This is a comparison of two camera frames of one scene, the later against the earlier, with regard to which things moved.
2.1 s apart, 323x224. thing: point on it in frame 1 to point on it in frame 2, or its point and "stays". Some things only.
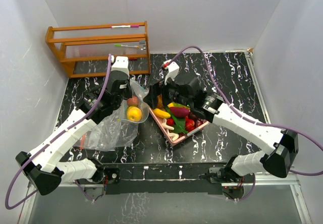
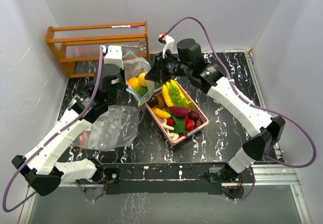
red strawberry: x=190 y=124 stays
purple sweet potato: x=179 y=111 stays
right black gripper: x=155 y=90 to x=154 y=73
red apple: x=133 y=101 to x=133 y=82
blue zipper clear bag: x=139 y=90 to x=136 y=69
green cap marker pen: x=118 y=45 stays
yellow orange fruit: x=134 y=113 to x=142 y=80
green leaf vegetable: x=179 y=122 stays
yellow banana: x=161 y=113 stays
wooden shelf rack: x=84 y=49 stays
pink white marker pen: x=128 y=26 stays
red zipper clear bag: x=111 y=133 stays
